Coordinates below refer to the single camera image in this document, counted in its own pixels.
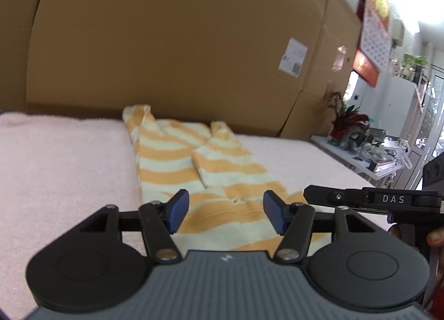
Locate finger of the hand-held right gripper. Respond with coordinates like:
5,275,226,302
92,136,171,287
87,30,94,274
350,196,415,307
303,185,363,208

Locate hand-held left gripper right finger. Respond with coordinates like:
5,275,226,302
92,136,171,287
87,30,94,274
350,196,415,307
263,190,375,264

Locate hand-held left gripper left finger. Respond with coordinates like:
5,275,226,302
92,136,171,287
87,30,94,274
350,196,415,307
80,189,190,264

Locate orange striped shirt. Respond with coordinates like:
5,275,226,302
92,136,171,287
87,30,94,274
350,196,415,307
122,104,334,253

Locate person's right hand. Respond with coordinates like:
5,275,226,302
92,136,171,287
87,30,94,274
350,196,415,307
426,226,444,248

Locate white side table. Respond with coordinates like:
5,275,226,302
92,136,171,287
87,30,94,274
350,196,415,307
310,133,405,182

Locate grey desktop machine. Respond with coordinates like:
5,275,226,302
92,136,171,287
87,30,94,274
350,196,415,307
346,128,365,155

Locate red leaf potted plant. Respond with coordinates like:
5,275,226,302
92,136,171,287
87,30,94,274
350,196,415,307
327,90,370,148

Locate glass door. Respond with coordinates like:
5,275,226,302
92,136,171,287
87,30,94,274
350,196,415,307
406,62,444,189

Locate white shelf unit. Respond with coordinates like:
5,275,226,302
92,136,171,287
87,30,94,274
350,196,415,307
381,73,431,154

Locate pink blanket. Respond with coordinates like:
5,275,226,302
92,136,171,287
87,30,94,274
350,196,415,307
0,112,387,320

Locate green potted plant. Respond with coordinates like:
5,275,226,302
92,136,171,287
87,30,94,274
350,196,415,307
402,54,430,82

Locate white shipping label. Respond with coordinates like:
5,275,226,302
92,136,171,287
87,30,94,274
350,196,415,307
279,37,309,78

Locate cardboard box with tape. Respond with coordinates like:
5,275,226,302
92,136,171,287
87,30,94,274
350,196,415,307
301,0,364,96

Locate large cardboard box white label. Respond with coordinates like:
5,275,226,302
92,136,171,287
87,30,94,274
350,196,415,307
25,0,329,137

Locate white wall box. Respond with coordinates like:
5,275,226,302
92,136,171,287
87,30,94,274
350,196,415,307
389,18,405,47

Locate wall calendar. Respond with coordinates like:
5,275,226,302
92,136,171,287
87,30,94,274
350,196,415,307
352,0,393,87

